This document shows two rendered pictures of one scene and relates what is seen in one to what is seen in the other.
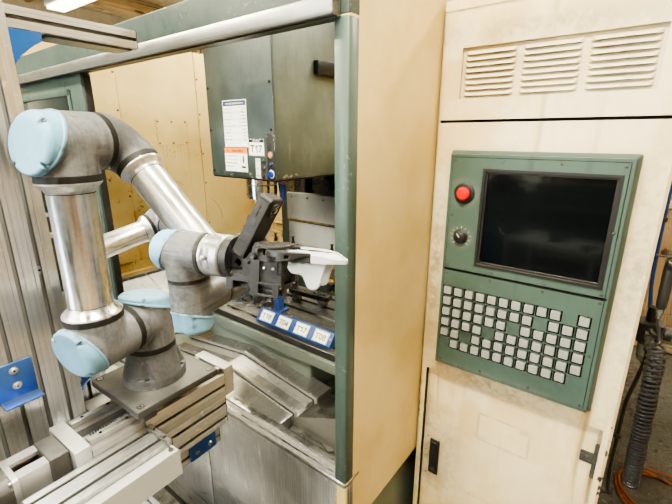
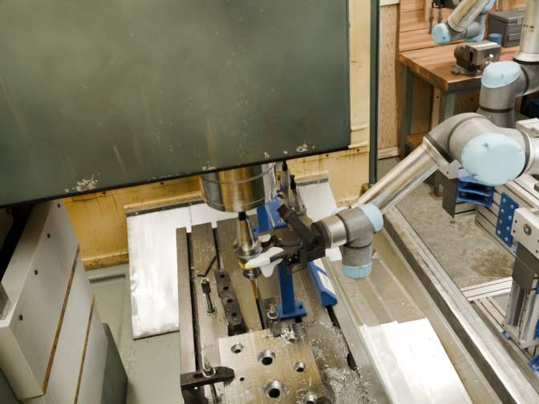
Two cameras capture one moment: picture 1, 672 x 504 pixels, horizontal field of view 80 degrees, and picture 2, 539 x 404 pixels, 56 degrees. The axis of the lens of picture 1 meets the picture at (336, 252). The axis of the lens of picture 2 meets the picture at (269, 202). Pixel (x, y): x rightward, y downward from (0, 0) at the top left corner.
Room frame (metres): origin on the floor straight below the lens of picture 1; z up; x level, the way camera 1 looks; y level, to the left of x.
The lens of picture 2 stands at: (2.69, 1.09, 1.99)
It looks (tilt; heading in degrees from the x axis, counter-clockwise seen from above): 31 degrees down; 226
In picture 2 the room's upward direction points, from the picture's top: 7 degrees counter-clockwise
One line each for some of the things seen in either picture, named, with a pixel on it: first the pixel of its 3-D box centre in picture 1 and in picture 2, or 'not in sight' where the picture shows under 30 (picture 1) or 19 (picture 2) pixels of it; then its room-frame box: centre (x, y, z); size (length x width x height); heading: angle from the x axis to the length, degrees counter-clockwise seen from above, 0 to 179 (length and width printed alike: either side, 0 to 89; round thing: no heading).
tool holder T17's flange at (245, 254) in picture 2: not in sight; (247, 247); (2.09, 0.38, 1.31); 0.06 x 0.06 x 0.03
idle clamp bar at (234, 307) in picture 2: (309, 297); (229, 302); (1.99, 0.14, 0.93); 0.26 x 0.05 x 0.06; 58
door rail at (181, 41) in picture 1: (105, 60); not in sight; (1.54, 0.81, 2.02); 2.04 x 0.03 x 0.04; 53
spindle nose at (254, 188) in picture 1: (261, 186); (237, 167); (2.09, 0.38, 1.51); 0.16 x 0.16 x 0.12
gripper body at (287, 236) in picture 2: not in sight; (300, 245); (1.97, 0.43, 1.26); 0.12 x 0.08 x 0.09; 157
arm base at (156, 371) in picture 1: (153, 357); (495, 115); (0.92, 0.47, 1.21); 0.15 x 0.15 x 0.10
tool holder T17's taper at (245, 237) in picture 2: not in sight; (245, 230); (2.09, 0.38, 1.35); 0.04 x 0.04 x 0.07
